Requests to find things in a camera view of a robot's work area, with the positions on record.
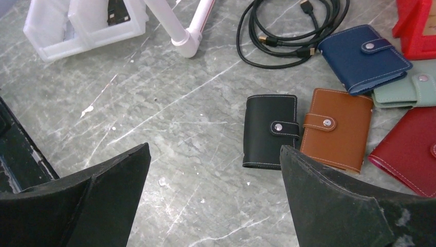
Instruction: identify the black leather card holder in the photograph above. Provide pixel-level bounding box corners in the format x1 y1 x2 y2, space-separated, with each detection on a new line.
242 94 300 170

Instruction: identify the white plastic divided tray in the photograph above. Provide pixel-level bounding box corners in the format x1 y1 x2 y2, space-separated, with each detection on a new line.
23 1 149 62

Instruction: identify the brown leather card holder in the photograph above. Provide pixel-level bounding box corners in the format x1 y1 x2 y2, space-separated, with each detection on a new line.
300 88 373 173

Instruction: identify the black coiled cable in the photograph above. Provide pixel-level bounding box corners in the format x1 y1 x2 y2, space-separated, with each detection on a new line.
235 0 351 70

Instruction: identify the red plastic bin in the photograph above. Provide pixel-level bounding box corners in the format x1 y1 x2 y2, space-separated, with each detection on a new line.
392 0 435 60

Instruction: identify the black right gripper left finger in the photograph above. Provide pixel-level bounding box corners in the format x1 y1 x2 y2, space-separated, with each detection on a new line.
1 143 151 246

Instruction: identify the red leather card holder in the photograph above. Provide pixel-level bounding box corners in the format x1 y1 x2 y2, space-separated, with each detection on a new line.
368 107 435 198

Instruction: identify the black card holder in tray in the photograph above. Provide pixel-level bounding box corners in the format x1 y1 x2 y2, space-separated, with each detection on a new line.
107 0 130 26

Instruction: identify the blue leather card holder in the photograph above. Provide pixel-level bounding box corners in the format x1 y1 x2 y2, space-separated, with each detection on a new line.
318 24 413 96

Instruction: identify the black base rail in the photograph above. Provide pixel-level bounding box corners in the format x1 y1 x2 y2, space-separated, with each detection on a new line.
1 99 59 193

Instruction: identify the white PVC pipe frame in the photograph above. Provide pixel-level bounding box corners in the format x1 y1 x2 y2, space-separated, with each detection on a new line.
143 0 216 58

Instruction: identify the mint green card holder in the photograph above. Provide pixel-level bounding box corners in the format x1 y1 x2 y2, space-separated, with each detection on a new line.
372 73 435 108

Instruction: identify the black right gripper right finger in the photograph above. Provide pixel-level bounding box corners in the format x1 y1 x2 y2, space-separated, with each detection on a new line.
280 146 435 246

